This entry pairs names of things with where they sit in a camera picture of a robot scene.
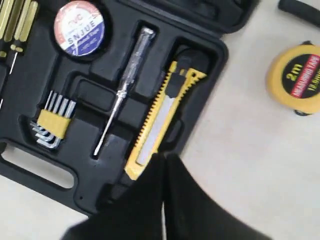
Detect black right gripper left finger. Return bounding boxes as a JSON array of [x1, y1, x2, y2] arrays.
[[62, 155, 165, 240]]

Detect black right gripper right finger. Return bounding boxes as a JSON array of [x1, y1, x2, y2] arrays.
[[164, 154, 270, 240]]

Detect yellow utility knife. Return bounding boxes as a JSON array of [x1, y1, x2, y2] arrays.
[[124, 48, 210, 181]]

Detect yellow tape measure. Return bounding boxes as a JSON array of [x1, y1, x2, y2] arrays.
[[266, 41, 320, 116]]

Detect black electrical tape roll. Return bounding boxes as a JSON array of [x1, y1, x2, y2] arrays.
[[53, 0, 106, 57]]

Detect black plastic tool case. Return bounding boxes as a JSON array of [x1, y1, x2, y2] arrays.
[[0, 0, 258, 216]]

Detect hex key set yellow holder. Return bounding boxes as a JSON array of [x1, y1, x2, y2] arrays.
[[29, 90, 77, 150]]

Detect small yellow black screwdriver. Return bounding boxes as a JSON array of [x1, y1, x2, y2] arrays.
[[9, 0, 39, 75]]

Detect middle yellow black screwdriver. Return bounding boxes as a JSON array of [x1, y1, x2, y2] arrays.
[[0, 0, 31, 111]]

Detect large yellow black screwdriver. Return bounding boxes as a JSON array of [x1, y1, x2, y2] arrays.
[[0, 0, 14, 60]]

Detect clear handle tester screwdriver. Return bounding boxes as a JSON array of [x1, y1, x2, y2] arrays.
[[93, 26, 156, 157]]

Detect orange black handled pliers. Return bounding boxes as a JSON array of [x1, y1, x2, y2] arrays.
[[278, 0, 320, 28]]

